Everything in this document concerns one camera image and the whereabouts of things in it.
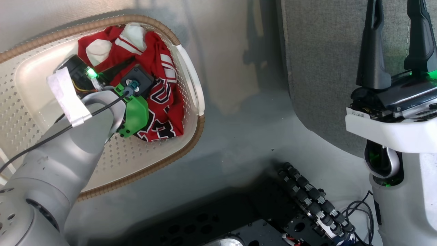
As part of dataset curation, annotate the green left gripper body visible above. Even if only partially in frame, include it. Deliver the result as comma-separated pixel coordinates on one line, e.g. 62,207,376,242
114,83,150,139

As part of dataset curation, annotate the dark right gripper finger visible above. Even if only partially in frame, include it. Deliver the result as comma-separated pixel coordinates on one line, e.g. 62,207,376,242
404,0,437,73
356,0,392,90

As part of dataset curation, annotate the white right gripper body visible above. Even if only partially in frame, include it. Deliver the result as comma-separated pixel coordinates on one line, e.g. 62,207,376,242
344,69,437,155

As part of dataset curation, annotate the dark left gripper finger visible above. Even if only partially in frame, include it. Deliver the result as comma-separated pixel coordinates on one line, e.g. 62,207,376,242
100,56,136,82

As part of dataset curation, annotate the red and white jersey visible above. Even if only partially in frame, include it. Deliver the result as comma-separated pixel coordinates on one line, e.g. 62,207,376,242
77,24,185,142

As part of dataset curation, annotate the grey fabric sofa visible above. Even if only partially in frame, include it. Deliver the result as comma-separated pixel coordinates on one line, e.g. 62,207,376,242
281,0,437,158

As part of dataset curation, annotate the white perforated laundry basket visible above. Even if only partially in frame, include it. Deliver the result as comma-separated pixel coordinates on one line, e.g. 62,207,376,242
0,14,205,202

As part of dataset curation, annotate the white tape label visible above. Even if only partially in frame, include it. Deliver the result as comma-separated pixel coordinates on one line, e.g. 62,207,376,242
46,66,93,128

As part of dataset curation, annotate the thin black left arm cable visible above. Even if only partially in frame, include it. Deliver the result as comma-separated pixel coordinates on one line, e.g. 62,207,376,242
0,88,133,173

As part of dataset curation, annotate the black base cable bundle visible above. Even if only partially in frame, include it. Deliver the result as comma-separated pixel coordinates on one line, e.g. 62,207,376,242
344,190,377,246

